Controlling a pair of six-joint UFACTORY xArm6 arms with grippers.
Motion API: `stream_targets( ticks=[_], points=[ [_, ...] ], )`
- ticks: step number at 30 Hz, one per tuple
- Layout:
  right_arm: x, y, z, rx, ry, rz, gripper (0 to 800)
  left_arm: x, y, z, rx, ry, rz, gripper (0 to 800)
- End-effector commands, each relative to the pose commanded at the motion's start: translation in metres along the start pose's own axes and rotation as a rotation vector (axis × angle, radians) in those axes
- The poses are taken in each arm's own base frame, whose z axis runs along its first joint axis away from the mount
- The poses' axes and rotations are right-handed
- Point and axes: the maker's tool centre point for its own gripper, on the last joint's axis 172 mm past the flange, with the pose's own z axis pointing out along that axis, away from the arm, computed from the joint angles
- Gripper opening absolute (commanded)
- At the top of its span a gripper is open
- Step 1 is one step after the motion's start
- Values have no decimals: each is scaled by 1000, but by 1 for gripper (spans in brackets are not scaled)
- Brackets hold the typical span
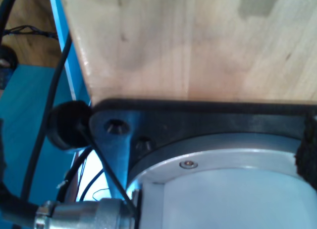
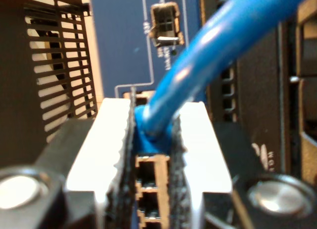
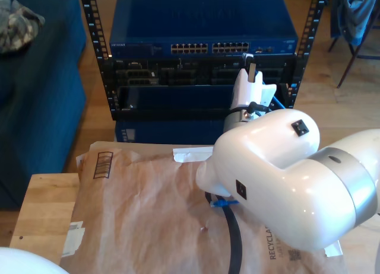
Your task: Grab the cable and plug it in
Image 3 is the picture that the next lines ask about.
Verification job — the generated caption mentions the blue switch under rack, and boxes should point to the blue switch under rack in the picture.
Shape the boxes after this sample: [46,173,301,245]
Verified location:
[114,119,225,144]

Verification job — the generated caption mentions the black camera cable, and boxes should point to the black camera cable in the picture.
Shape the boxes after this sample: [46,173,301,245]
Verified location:
[248,101,271,114]

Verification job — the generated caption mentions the blue network switch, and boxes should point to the blue network switch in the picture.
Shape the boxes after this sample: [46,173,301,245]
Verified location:
[109,0,299,59]

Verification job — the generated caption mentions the blue sofa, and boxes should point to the blue sofa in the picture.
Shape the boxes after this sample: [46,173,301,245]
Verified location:
[0,0,87,211]

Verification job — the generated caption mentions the grey-blue jacket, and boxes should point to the grey-blue jacket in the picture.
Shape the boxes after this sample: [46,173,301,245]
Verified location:
[330,0,379,46]

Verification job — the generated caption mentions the dark metal chair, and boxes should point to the dark metal chair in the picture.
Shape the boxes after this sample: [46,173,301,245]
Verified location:
[328,0,380,90]

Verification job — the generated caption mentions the black rack server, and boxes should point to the black rack server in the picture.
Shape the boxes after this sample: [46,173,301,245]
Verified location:
[112,58,293,87]

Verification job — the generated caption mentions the black rack tray blue panel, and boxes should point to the black rack tray blue panel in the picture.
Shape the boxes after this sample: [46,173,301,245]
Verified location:
[114,83,293,120]

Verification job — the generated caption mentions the black rack frame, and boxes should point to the black rack frame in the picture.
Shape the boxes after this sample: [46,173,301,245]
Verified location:
[77,0,329,122]

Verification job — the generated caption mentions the blue network cable clear plugs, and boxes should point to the blue network cable clear plugs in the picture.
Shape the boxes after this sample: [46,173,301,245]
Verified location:
[209,79,288,209]

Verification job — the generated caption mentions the camouflage cloth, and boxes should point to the camouflage cloth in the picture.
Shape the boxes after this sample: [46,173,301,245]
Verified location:
[0,0,46,55]

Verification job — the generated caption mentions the brown paper mailer black print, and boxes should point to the brown paper mailer black print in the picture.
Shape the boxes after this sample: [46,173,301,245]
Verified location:
[58,141,350,274]

